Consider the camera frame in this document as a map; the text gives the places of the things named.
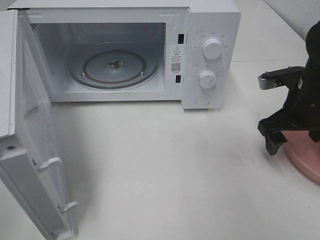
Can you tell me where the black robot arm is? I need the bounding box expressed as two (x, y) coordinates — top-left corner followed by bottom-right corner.
(257, 23), (320, 156)

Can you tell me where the pink plate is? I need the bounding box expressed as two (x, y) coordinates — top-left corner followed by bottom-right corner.
(282, 130), (320, 184)

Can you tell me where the lower white microwave knob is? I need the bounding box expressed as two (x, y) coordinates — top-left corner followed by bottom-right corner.
(198, 70), (217, 89)

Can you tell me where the white microwave oven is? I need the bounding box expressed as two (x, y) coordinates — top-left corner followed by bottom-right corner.
(6, 0), (241, 109)

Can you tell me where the white microwave door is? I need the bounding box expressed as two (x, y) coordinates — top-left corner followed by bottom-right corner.
(0, 9), (77, 240)

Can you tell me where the round white door button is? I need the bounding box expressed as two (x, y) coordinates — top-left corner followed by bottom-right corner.
(195, 93), (211, 106)

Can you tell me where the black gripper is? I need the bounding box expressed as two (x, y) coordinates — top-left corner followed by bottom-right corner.
(258, 66), (320, 156)

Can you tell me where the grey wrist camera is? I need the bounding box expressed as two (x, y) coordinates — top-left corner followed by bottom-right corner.
(258, 66), (304, 90)

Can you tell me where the white microwave knob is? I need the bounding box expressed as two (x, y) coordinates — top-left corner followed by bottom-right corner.
(198, 70), (217, 89)
(202, 37), (223, 60)

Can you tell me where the glass turntable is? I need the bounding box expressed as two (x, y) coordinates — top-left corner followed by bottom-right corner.
(69, 41), (164, 90)

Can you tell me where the upper white microwave knob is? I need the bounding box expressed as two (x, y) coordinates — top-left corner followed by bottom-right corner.
(202, 37), (223, 60)

